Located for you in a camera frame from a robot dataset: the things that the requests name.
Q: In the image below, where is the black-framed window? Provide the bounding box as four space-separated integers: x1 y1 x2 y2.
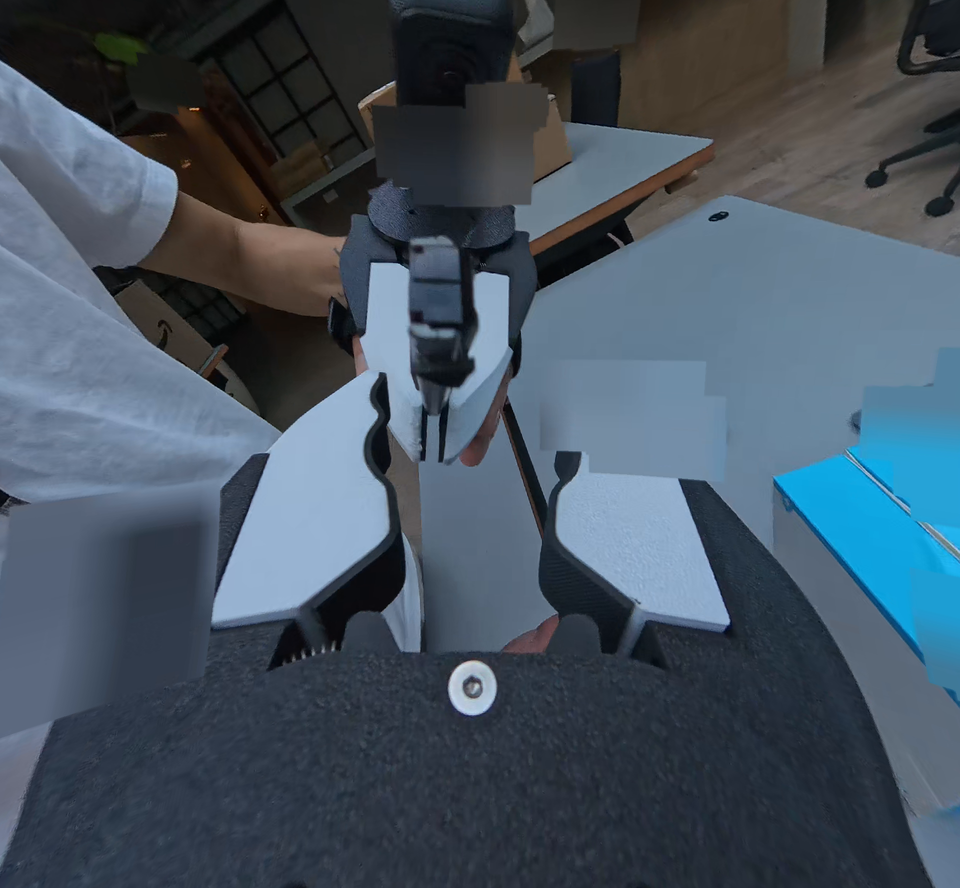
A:
213 0 370 157

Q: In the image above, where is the person's left forearm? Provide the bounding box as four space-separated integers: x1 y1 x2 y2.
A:
138 190 352 319

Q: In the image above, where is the dark chair backrest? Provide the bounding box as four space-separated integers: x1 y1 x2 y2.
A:
570 50 624 129

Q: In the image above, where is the person's left hand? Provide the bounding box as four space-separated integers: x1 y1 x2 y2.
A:
457 408 504 469

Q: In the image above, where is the printed cardboard box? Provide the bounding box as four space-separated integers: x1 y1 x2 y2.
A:
112 279 230 379

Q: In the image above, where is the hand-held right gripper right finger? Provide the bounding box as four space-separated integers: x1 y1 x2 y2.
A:
538 451 732 656

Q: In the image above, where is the large cardboard box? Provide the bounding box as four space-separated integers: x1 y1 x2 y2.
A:
357 55 573 185

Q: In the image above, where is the white counter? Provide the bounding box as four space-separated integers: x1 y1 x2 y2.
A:
641 0 834 86

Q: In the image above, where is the metal utility knife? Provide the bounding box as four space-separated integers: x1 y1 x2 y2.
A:
407 235 481 412

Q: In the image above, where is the black office chair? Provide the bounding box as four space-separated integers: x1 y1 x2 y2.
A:
864 0 960 220

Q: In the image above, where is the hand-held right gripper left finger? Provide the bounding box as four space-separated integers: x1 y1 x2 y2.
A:
211 370 408 647

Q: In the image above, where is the green plant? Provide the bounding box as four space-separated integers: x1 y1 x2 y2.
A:
91 31 151 67

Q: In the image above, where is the person's right hand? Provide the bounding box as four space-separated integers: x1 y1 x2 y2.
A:
501 612 562 655

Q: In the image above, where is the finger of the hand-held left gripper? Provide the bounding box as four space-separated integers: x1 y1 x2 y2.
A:
441 271 516 466
363 261 427 463

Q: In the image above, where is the blue and white box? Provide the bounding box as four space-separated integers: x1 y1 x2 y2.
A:
772 453 960 705
846 445 960 555

